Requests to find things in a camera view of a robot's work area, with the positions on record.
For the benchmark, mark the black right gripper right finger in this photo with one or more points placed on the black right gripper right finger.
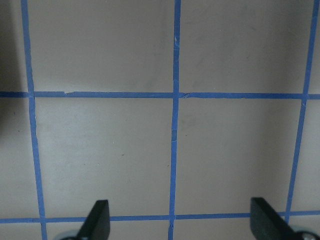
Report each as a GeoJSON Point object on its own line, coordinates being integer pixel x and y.
{"type": "Point", "coordinates": [266, 224]}

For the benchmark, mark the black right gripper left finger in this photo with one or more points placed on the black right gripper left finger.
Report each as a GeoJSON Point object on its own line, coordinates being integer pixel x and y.
{"type": "Point", "coordinates": [97, 224]}

